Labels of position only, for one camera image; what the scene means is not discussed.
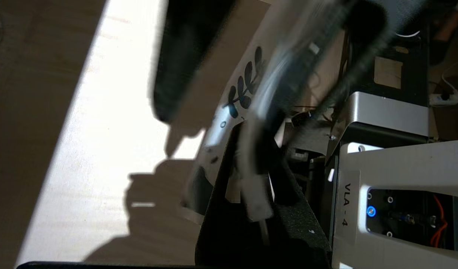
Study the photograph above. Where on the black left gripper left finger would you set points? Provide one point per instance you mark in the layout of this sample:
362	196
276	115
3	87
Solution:
221	231

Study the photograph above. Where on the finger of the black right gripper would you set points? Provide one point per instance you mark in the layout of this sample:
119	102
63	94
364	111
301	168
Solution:
184	59
299	78

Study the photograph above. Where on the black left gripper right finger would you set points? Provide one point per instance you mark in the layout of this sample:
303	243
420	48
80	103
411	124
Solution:
296	231

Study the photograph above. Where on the white bag with horse print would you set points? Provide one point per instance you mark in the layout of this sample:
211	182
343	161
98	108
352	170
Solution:
243	86

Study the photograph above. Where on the black robot base chassis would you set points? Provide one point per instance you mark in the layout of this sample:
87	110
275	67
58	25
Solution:
385	112

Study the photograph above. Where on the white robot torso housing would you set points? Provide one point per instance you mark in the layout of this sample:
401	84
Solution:
400	168

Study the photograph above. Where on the white floor power strip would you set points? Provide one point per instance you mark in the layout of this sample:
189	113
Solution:
443	99

